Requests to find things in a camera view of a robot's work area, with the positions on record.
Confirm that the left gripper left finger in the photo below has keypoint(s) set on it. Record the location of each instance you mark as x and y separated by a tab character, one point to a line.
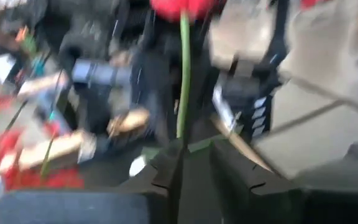
154	186

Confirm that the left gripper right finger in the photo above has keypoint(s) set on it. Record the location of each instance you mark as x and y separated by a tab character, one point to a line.
244	189

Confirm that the red artificial flower bunch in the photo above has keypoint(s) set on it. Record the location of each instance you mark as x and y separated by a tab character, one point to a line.
42	180

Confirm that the red artificial tulip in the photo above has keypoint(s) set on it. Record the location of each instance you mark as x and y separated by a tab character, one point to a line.
185	77

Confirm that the black labelled control box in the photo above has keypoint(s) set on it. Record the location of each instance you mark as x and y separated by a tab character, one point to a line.
247	102

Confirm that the black aluminium table frame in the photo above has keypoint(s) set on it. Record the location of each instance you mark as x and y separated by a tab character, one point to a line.
280	31

